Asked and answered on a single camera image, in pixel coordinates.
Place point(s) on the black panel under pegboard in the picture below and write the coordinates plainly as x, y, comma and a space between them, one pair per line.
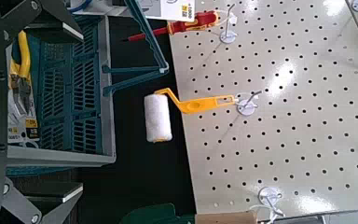
180, 174

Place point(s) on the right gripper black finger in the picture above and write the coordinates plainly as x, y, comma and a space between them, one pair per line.
49, 193
52, 21

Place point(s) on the grey blue plastic crate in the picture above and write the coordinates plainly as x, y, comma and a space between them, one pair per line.
108, 124

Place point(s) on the red yellow screwdriver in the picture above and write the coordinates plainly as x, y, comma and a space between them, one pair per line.
205, 20

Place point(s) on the yellow pliers in packaging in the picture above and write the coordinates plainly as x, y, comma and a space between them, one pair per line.
21, 77

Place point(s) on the beige metal pegboard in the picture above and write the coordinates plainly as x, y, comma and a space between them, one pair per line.
292, 140

